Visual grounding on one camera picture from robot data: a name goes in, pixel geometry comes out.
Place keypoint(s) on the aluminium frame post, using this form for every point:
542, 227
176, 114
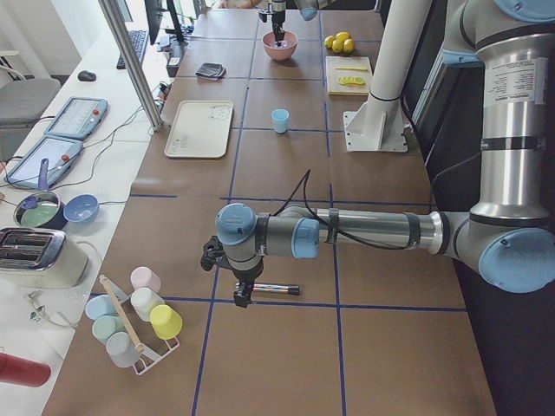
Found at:
115, 22

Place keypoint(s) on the pink cup on rack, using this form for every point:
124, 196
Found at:
144, 277

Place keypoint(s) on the teach pendant tablet far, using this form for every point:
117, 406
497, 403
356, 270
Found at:
78, 118

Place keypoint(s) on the black keyboard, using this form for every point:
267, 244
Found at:
139, 41

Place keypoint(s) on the white wire cup rack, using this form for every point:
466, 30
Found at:
148, 357

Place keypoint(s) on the green cup on rack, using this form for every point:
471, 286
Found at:
105, 326

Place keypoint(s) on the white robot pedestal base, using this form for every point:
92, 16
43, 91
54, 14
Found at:
377, 125

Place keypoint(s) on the teach pendant tablet near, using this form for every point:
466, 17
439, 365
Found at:
61, 153

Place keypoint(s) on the wooden cutting board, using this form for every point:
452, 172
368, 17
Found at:
333, 88

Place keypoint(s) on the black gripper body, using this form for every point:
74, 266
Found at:
277, 16
246, 274

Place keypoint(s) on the teach pendant tablet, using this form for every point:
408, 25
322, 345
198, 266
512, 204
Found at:
78, 118
61, 153

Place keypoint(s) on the whole yellow lemon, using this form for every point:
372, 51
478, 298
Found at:
349, 46
337, 46
342, 36
328, 42

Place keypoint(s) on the black computer mouse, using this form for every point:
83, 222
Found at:
86, 76

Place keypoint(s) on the cream bear serving tray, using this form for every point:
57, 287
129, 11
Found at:
200, 130

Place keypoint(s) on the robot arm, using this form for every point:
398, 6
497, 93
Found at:
308, 8
503, 236

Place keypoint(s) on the blue bowl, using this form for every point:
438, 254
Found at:
81, 209

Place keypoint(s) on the pink bowl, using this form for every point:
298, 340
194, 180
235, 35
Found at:
280, 51

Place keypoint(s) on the yellow cup on rack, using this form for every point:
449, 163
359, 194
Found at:
166, 322

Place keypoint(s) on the light blue plastic cup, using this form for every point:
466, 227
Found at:
280, 120

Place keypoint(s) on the yellow plastic knife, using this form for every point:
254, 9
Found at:
350, 68

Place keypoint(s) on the grey folded cloth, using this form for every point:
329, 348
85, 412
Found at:
211, 71

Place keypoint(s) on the cream toaster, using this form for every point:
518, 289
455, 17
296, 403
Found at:
41, 258

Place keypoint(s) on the lemon slices row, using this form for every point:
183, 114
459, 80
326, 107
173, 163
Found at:
351, 80

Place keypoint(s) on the clear ice cubes pile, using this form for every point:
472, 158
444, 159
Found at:
280, 45

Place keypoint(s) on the blue cup on rack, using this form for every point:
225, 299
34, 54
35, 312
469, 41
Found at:
99, 306

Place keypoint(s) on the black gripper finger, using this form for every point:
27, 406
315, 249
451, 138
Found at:
242, 294
278, 31

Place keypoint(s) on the red bottle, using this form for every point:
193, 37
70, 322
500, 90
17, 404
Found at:
22, 372

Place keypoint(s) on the white cup on rack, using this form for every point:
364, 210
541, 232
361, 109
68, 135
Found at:
144, 300

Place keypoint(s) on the grey cup on rack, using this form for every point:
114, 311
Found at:
121, 350

